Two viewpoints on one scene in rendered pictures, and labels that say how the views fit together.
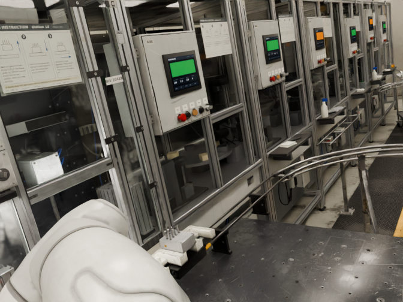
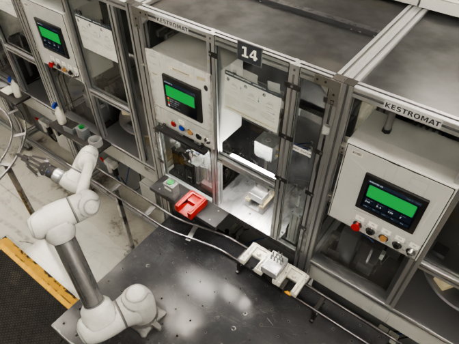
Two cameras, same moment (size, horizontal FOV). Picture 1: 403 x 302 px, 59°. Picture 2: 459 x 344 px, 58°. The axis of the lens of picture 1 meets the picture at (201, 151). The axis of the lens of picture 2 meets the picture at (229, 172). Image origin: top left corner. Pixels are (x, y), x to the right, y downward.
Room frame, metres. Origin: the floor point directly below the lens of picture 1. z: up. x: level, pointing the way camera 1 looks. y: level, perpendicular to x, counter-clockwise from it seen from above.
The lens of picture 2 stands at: (1.17, -1.03, 2.86)
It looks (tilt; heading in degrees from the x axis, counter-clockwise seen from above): 45 degrees down; 89
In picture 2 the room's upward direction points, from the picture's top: straight up
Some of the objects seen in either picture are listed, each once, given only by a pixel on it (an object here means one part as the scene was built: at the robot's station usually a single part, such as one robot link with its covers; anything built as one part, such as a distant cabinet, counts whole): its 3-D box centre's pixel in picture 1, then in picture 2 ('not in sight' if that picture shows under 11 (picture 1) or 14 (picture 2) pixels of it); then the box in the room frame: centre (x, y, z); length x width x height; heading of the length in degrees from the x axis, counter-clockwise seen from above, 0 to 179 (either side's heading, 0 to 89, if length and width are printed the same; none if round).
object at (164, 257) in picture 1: (180, 254); (273, 271); (1.44, 0.18, 0.84); 0.36 x 0.14 x 0.10; 142
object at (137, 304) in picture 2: not in sight; (137, 303); (0.71, 0.00, 0.85); 0.18 x 0.16 x 0.22; 32
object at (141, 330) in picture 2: not in sight; (145, 316); (0.73, -0.01, 0.71); 0.22 x 0.18 x 0.06; 142
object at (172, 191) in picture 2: not in sight; (172, 188); (0.85, 0.69, 0.97); 0.08 x 0.08 x 0.12; 52
